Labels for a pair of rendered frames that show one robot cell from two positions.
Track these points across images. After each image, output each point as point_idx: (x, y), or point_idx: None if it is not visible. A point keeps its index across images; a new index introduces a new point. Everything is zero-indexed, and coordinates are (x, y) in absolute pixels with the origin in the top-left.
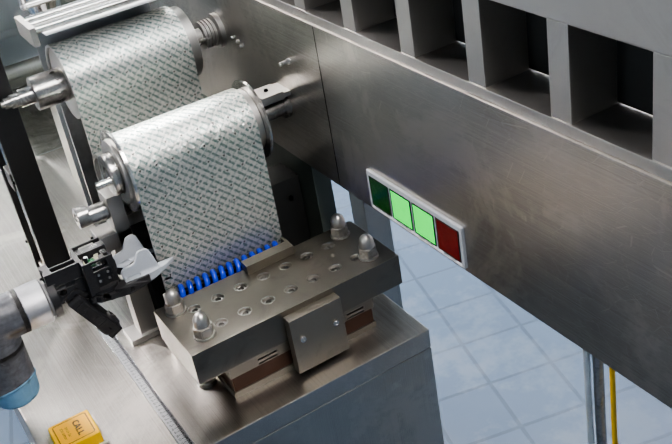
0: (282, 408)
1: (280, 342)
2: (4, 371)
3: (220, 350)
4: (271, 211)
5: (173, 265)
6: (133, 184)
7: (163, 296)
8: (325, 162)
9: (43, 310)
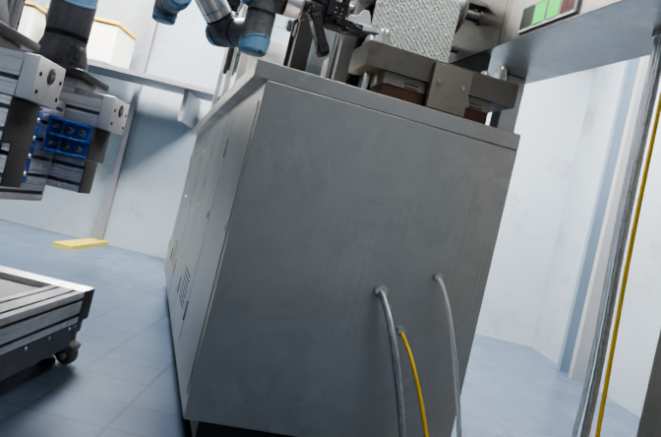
0: (408, 102)
1: (424, 79)
2: (258, 17)
3: (389, 50)
4: (445, 57)
5: None
6: None
7: None
8: (493, 36)
9: None
